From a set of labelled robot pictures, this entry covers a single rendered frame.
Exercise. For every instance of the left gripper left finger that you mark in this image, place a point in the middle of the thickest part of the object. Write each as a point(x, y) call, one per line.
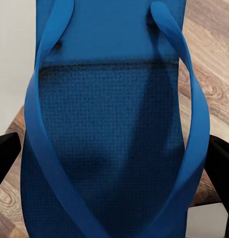
point(10, 147)

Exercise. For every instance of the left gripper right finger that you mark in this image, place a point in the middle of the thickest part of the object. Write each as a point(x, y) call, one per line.
point(217, 167)

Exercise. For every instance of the sandal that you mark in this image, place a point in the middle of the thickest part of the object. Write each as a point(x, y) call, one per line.
point(103, 153)

